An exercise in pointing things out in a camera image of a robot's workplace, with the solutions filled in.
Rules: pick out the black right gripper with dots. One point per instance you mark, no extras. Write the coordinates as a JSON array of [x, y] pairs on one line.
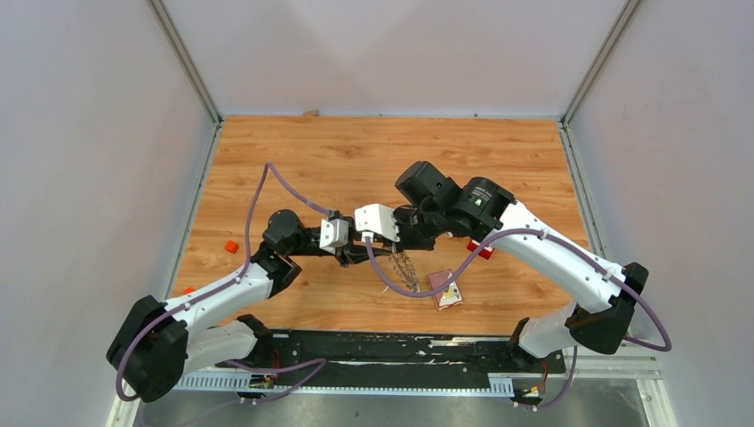
[[405, 243]]

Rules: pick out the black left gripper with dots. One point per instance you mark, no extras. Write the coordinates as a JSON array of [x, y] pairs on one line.
[[351, 253]]

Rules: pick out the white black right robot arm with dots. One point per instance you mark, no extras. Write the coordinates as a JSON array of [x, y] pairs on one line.
[[603, 292]]

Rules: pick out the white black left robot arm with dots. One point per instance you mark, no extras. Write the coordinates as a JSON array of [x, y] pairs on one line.
[[160, 342]]

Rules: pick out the red white toy brick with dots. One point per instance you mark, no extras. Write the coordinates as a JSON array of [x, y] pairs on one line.
[[485, 252]]

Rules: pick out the playing card box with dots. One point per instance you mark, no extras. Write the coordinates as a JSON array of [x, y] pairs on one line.
[[450, 295]]

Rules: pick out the small orange brick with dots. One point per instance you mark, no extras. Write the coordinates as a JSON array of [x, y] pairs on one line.
[[232, 246]]

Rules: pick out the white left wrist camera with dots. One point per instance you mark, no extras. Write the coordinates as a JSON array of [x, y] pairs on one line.
[[334, 232]]

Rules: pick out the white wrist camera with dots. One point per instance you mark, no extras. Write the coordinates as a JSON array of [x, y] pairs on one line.
[[334, 232], [378, 220]]

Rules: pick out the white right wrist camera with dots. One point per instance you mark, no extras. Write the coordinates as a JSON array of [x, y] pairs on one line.
[[378, 220]]

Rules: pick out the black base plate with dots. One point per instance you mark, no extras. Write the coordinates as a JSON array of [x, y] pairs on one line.
[[329, 358]]

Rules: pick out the slotted white cable duct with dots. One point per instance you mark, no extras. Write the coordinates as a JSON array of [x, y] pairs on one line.
[[221, 380]]

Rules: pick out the aluminium frame rail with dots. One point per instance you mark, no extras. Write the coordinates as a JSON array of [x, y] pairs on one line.
[[629, 362]]

